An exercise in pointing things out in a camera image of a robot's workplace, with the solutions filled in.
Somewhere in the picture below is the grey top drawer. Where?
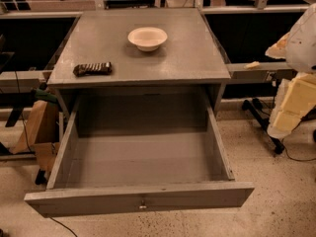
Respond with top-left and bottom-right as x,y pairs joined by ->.
25,93 -> 254,217

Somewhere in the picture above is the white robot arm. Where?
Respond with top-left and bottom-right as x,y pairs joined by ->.
266,4 -> 316,139

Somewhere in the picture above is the metal drawer knob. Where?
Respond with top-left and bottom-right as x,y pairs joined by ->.
139,199 -> 147,210

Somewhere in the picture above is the black metal stand leg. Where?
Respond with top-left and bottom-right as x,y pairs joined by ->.
242,98 -> 285,154

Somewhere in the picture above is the small yellow foam piece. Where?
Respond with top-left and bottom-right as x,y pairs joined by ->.
244,61 -> 260,69

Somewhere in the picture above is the white ceramic bowl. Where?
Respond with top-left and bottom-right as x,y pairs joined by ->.
127,27 -> 168,51

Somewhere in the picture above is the brown cardboard box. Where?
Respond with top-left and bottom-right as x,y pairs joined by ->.
11,101 -> 60,172

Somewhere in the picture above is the green handled tool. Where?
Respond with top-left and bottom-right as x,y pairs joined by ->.
31,88 -> 57,104

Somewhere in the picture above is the black floor cable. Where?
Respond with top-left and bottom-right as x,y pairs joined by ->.
48,216 -> 79,237

